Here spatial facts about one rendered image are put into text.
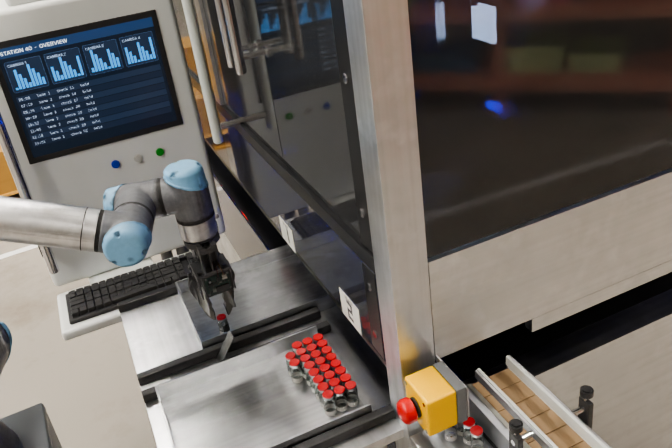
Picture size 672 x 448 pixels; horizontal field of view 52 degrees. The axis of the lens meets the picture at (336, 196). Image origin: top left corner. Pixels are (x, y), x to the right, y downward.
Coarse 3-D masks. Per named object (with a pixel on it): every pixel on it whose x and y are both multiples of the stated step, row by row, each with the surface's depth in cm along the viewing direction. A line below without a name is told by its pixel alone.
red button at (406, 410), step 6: (402, 402) 107; (408, 402) 106; (402, 408) 106; (408, 408) 106; (414, 408) 106; (402, 414) 106; (408, 414) 106; (414, 414) 106; (402, 420) 107; (408, 420) 106; (414, 420) 106
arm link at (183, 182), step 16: (192, 160) 130; (176, 176) 126; (192, 176) 127; (176, 192) 127; (192, 192) 128; (208, 192) 131; (176, 208) 129; (192, 208) 129; (208, 208) 131; (192, 224) 130
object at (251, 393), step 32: (256, 352) 138; (160, 384) 132; (192, 384) 135; (224, 384) 135; (256, 384) 134; (288, 384) 132; (192, 416) 128; (224, 416) 127; (256, 416) 126; (288, 416) 125; (320, 416) 124; (352, 416) 120
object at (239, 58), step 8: (224, 0) 123; (232, 0) 123; (224, 8) 124; (232, 8) 124; (232, 16) 124; (232, 24) 125; (232, 32) 125; (232, 40) 126; (240, 40) 127; (232, 48) 127; (240, 48) 127; (264, 48) 130; (240, 56) 128; (248, 56) 129; (256, 56) 129; (240, 64) 128; (240, 72) 129
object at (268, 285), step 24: (240, 264) 169; (264, 264) 172; (288, 264) 170; (240, 288) 164; (264, 288) 162; (288, 288) 161; (312, 288) 160; (192, 312) 158; (216, 312) 156; (240, 312) 155; (264, 312) 154; (288, 312) 148; (216, 336) 143
